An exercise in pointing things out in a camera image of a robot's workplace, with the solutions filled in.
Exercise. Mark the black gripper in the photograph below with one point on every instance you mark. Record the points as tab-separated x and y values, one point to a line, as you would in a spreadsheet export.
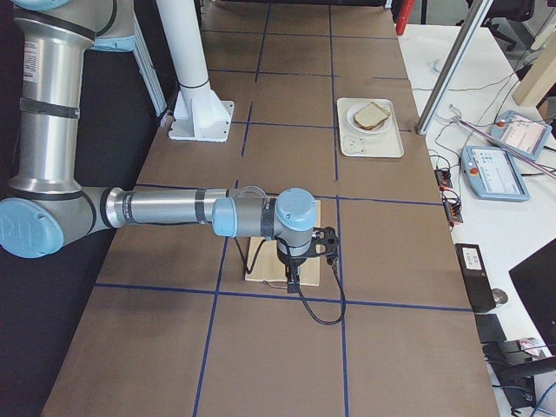
290	261

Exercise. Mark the white round plate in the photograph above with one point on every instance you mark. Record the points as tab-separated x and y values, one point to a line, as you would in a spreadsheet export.
356	107

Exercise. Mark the brown bread slice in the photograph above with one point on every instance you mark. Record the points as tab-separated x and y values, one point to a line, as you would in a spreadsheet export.
371	117

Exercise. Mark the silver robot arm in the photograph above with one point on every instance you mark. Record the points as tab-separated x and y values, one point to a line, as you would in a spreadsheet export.
48	208

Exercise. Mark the light wooden cutting board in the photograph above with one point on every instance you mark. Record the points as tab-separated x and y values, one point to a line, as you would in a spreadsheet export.
269	265

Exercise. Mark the cream bear serving tray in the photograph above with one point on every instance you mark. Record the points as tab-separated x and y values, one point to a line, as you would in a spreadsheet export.
386	144

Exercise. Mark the lower orange black connector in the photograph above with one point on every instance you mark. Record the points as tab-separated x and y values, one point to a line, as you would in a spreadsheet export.
452	208

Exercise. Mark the orange black connector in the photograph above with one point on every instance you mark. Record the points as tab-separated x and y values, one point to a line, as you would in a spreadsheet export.
452	208
443	178

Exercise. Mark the black rectangular box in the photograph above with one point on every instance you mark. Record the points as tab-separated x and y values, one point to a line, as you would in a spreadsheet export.
474	275

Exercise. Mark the upper orange black connector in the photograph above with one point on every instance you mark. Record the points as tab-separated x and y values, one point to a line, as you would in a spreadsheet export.
443	178

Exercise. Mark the near blue teach pendant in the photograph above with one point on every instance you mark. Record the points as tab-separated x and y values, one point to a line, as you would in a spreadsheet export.
492	174

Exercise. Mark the blue teach pendant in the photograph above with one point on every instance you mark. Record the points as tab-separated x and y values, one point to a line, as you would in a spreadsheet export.
524	135
492	174

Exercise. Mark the black monitor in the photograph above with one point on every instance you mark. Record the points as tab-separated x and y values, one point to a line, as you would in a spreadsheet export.
534	281

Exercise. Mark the far blue teach pendant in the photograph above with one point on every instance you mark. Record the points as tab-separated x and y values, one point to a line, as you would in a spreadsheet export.
524	135

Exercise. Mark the white pedestal column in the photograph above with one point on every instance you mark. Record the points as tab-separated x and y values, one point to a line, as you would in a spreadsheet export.
199	114

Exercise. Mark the aluminium frame post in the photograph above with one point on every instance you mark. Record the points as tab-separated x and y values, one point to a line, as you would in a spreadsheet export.
473	21

